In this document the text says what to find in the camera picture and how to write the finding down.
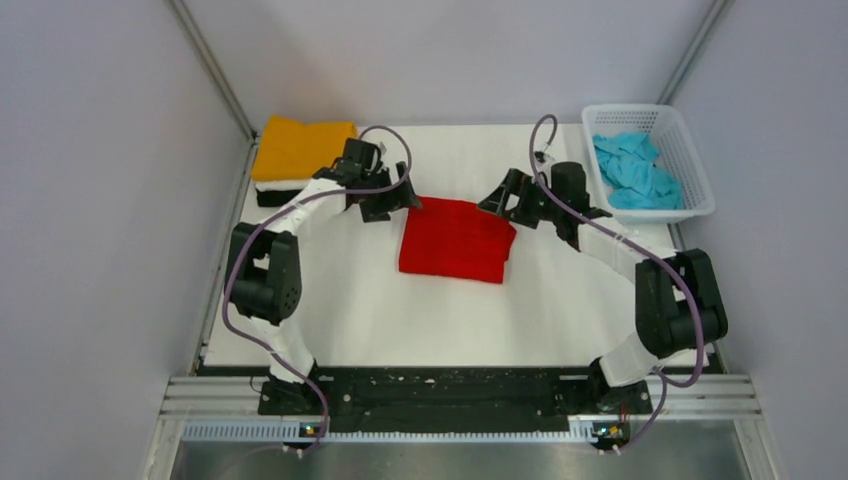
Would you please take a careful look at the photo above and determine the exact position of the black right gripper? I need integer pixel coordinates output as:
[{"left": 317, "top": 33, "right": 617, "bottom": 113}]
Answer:
[{"left": 478, "top": 168, "right": 564, "bottom": 230}]

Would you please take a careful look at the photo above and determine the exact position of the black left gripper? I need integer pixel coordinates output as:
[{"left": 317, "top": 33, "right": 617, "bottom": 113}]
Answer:
[{"left": 360, "top": 161, "right": 421, "bottom": 222}]

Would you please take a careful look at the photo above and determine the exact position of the red t-shirt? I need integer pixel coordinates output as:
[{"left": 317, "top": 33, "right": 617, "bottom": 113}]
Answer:
[{"left": 398, "top": 197, "right": 517, "bottom": 284}]

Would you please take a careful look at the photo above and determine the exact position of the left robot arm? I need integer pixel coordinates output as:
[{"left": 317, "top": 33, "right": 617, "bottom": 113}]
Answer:
[{"left": 222, "top": 138, "right": 421, "bottom": 415}]

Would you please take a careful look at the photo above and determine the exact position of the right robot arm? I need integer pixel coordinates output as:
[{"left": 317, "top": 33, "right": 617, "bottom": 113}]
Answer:
[{"left": 477, "top": 162, "right": 728, "bottom": 412}]

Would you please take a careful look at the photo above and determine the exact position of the light blue t-shirt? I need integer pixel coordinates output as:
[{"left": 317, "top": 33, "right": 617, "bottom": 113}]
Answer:
[{"left": 592, "top": 132, "right": 684, "bottom": 210}]

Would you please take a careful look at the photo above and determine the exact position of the folded orange t-shirt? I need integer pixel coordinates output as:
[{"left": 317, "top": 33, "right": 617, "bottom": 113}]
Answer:
[{"left": 251, "top": 115, "right": 358, "bottom": 182}]

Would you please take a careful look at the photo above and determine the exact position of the folded black t-shirt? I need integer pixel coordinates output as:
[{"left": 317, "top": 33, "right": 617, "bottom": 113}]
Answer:
[{"left": 256, "top": 190, "right": 301, "bottom": 208}]

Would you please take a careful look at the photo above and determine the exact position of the folded white t-shirt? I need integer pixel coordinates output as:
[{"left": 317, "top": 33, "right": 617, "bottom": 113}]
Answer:
[{"left": 253, "top": 178, "right": 310, "bottom": 192}]

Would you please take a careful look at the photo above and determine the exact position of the white plastic basket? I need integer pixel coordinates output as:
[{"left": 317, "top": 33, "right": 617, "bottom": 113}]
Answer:
[{"left": 582, "top": 104, "right": 715, "bottom": 224}]

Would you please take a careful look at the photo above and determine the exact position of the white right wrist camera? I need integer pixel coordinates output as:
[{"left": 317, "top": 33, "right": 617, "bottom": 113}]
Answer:
[{"left": 533, "top": 150, "right": 556, "bottom": 168}]

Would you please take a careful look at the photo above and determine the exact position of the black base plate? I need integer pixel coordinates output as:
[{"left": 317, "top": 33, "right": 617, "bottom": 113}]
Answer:
[{"left": 195, "top": 362, "right": 664, "bottom": 436}]

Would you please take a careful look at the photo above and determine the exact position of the aluminium frame rail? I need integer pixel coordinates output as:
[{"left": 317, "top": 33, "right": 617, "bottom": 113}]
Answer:
[{"left": 159, "top": 375, "right": 761, "bottom": 446}]

